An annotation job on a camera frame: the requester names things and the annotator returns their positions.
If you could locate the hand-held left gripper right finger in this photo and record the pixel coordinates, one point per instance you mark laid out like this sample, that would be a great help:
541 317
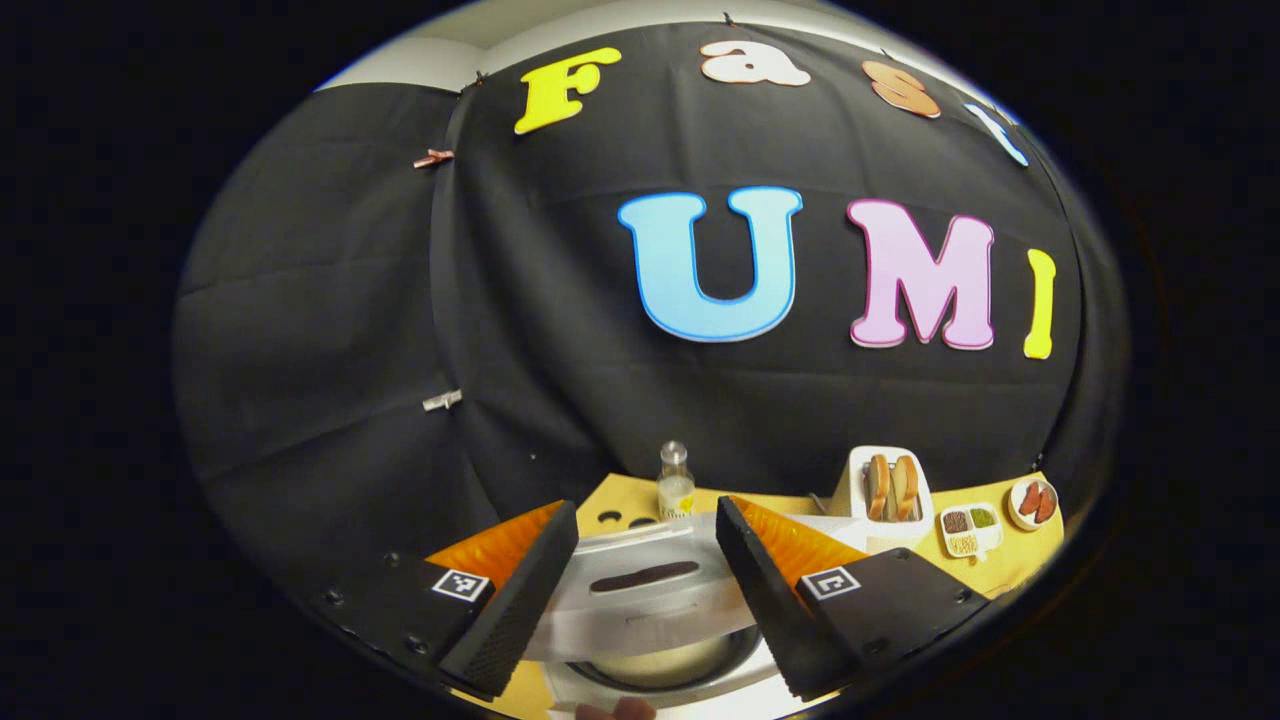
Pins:
770 610

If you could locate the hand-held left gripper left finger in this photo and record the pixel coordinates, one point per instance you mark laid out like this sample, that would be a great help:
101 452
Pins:
520 610

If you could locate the white rice cooker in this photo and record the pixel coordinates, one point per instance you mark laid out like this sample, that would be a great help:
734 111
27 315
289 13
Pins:
640 610

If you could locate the white toaster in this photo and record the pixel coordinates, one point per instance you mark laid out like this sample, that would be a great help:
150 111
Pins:
850 490

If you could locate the small clear glass bottle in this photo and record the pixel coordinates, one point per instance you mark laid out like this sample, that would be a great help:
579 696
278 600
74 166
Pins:
676 490

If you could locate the toasted bread slice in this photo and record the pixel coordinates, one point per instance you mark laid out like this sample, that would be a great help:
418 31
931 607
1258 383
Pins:
878 488
905 487

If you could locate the white divided bean dish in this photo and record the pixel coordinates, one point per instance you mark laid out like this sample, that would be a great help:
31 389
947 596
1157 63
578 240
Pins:
968 530

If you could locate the silver cloth clip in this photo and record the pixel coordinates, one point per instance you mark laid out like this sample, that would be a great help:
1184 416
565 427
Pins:
442 401

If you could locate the small white round plate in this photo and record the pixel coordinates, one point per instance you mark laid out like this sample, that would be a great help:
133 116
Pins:
1015 515

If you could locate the red-brown meat slice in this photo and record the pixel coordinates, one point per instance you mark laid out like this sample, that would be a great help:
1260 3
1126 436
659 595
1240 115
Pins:
1046 505
1029 498

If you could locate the black backdrop cloth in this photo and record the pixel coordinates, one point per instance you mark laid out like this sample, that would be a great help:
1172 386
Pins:
500 300

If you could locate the pink cloth clip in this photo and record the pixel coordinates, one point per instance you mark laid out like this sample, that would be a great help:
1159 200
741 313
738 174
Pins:
434 158

